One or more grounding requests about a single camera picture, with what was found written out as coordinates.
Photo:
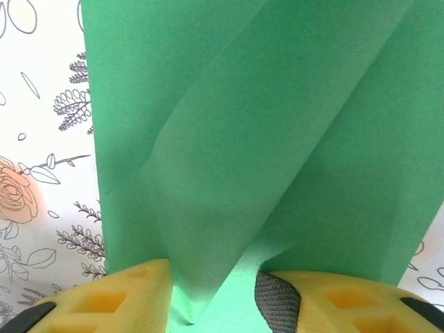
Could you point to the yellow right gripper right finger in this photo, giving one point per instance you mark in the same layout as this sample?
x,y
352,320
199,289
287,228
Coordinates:
x,y
347,305

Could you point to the floral patterned table cover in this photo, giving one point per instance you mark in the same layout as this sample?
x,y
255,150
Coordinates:
x,y
41,138

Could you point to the green paper sheet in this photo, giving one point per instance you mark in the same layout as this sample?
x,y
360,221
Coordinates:
x,y
243,121

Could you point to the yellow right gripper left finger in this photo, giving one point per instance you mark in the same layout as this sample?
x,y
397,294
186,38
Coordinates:
x,y
114,301

